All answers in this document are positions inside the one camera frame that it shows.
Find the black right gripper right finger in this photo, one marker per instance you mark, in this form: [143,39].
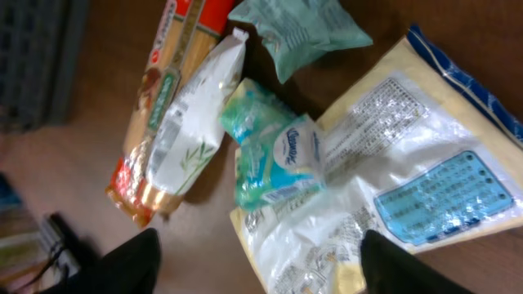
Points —
[389,269]

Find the orange spaghetti packet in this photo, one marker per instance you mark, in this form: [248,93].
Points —
[187,32]

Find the white shampoo tube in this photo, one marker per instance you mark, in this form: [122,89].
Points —
[190,134]

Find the mint green foil pouch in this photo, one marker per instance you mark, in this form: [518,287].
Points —
[298,32]

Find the teal tissue pack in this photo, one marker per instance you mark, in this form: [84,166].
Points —
[281,154]

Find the grey plastic mesh basket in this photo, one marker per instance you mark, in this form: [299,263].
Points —
[40,44]

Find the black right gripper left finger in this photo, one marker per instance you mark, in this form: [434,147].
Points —
[131,268]

